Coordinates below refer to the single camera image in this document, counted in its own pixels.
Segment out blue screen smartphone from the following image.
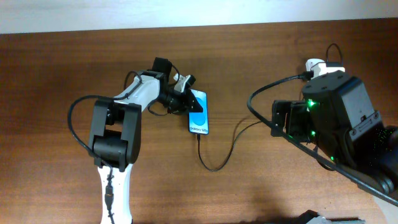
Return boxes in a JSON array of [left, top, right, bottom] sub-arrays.
[[188, 90, 209, 135]]

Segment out black charger cable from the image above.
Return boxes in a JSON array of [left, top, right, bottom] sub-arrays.
[[195, 42, 343, 172]]

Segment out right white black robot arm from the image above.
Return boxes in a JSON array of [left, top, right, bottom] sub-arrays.
[[271, 70, 397, 205]]

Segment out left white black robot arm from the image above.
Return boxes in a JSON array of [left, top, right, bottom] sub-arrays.
[[88, 57, 203, 223]]

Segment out white power strip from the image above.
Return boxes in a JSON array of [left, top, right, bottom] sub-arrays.
[[305, 58, 326, 78]]

